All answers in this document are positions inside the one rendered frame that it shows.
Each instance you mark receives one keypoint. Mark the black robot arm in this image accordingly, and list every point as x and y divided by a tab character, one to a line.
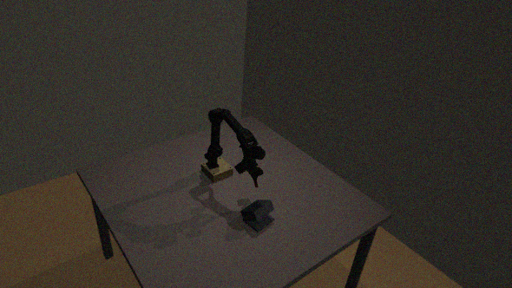
244	136

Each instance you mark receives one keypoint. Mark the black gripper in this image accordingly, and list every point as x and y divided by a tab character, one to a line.
254	171

